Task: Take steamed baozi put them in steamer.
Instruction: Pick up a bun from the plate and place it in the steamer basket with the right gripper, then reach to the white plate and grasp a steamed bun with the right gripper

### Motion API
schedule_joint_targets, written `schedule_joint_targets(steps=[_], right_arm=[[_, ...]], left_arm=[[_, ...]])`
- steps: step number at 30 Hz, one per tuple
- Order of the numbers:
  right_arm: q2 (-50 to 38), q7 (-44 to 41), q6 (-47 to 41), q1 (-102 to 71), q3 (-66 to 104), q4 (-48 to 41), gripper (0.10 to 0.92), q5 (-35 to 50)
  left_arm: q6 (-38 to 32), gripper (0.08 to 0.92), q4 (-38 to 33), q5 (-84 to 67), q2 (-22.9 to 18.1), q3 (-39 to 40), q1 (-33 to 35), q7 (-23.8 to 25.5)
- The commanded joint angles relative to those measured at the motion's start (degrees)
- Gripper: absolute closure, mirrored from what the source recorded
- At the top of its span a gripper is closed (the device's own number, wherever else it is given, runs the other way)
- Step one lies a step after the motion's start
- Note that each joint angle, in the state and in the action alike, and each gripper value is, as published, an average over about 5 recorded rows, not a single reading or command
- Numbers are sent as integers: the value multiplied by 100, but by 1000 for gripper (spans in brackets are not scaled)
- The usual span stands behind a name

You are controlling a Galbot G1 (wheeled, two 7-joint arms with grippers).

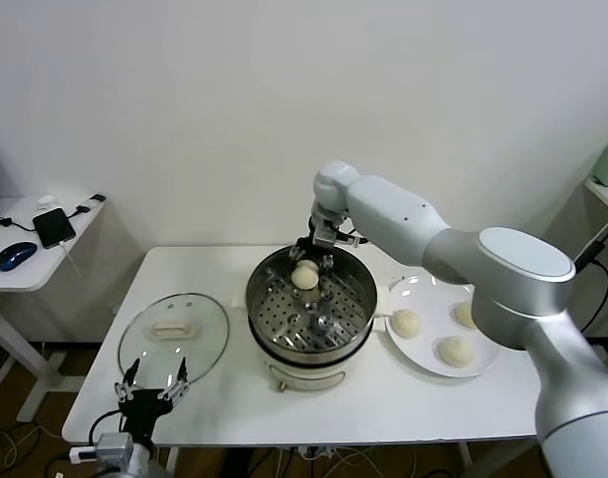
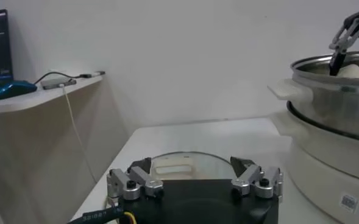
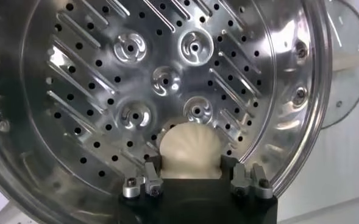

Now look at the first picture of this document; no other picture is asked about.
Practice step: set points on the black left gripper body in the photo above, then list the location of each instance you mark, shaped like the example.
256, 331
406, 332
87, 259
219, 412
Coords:
141, 408

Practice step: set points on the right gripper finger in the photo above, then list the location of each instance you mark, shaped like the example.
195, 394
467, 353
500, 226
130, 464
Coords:
328, 261
296, 254

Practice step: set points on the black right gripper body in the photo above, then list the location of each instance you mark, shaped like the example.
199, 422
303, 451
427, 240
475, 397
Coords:
306, 245

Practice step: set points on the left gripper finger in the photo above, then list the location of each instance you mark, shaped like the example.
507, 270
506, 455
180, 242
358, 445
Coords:
126, 386
179, 383

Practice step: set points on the white steamed baozi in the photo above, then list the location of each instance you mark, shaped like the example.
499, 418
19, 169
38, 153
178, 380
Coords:
303, 279
455, 351
406, 323
464, 316

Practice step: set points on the glass pot lid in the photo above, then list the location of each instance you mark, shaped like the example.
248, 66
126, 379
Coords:
199, 318

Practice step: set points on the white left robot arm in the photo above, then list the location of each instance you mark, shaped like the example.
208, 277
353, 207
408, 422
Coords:
139, 463

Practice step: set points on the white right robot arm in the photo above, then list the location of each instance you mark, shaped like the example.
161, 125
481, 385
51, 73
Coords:
398, 214

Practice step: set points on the stainless steel steamer basket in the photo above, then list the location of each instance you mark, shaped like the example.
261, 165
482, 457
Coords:
278, 318

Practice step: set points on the white table leg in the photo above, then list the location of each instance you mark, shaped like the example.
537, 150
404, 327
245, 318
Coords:
466, 455
172, 460

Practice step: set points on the white electric cooking pot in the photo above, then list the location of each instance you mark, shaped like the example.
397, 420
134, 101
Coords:
308, 376

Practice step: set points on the white round plate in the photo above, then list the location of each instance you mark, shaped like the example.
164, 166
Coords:
418, 351

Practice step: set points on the white side desk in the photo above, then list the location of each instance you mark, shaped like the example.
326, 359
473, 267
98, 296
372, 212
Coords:
604, 194
25, 279

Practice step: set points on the white power strip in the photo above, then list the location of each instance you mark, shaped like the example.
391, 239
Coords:
316, 452

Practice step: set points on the blue computer mouse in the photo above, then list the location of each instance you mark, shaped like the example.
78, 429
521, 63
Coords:
15, 256

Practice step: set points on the black smartphone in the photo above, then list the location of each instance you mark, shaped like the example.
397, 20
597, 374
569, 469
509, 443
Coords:
54, 228

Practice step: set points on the black usb adapter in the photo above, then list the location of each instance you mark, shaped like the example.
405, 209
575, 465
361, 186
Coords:
97, 198

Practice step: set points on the white earbuds case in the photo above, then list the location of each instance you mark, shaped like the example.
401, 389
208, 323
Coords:
45, 201

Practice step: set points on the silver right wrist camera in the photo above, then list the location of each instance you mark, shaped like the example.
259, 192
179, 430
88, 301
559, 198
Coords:
325, 235

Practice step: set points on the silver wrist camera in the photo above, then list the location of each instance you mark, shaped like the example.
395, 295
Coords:
114, 444
325, 235

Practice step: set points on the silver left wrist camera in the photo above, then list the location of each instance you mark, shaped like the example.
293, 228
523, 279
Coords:
114, 444

